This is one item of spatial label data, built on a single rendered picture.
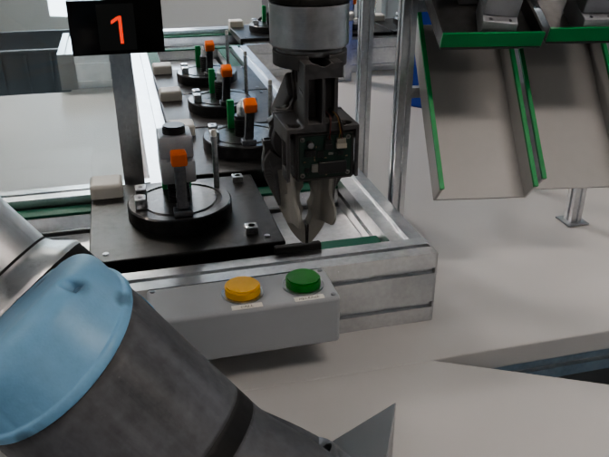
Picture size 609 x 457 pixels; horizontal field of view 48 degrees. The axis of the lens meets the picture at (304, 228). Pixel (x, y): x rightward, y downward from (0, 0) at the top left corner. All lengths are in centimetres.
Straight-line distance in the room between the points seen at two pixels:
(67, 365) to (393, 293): 57
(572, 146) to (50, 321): 84
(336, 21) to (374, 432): 36
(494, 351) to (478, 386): 8
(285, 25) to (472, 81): 47
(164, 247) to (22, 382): 50
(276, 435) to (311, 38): 36
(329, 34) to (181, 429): 38
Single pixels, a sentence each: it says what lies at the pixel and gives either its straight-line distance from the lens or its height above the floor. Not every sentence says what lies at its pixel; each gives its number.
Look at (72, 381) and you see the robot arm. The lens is 39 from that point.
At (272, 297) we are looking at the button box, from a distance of 77.
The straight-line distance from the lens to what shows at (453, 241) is 114.
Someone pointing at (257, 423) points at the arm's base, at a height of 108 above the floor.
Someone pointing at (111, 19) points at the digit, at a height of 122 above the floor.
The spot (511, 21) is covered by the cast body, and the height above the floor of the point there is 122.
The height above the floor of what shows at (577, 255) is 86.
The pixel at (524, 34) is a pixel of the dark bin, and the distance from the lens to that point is 94.
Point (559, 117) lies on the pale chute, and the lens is 109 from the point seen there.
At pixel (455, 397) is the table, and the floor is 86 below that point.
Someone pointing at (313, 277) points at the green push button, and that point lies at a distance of 79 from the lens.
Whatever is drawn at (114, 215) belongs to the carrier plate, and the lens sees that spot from 98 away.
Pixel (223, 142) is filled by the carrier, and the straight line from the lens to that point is 117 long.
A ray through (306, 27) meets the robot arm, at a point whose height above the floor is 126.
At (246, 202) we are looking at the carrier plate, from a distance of 98.
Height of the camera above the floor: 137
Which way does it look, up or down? 26 degrees down
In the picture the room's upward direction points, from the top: straight up
